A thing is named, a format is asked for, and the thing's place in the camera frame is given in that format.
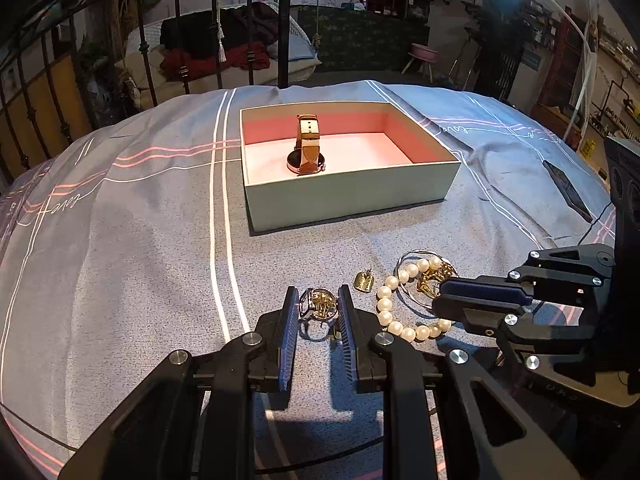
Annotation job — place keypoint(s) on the small gold pendant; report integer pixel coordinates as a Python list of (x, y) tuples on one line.
[(364, 281)]

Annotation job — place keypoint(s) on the white wicker hanging chair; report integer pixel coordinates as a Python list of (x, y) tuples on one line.
[(300, 45)]

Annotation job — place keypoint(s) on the gold openwork ornament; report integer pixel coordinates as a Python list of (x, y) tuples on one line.
[(431, 280)]

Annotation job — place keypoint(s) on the grey striped blanket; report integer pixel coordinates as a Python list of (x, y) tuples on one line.
[(150, 240)]

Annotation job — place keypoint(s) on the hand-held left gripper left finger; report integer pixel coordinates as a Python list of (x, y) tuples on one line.
[(288, 332)]

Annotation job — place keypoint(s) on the black smartphone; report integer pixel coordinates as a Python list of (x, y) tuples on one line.
[(567, 190)]

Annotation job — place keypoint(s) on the thin silver bangle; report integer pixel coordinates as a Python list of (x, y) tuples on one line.
[(406, 296)]

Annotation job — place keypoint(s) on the black metal bed frame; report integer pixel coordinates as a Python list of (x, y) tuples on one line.
[(142, 20)]

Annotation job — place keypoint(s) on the pale green box pink inside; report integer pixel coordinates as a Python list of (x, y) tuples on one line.
[(345, 200)]

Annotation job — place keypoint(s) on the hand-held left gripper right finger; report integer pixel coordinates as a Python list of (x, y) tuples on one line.
[(346, 332)]

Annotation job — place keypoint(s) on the dark clothes pile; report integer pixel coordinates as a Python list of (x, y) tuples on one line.
[(220, 27)]

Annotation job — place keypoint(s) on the red cloth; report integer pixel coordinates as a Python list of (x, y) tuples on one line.
[(200, 65)]

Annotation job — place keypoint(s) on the brown wooden cabinet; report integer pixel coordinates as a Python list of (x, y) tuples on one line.
[(560, 70)]

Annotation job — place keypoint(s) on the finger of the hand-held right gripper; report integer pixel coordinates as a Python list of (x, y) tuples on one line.
[(480, 290), (470, 317)]

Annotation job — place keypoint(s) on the rose gold wristwatch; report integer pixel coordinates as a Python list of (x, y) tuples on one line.
[(307, 152)]

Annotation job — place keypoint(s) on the dark green patterned screen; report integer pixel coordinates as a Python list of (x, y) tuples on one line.
[(370, 40)]

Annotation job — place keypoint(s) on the white floor lamp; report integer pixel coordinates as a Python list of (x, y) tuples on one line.
[(585, 50)]

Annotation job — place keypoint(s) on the pink stool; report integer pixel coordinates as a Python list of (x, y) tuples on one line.
[(422, 55)]

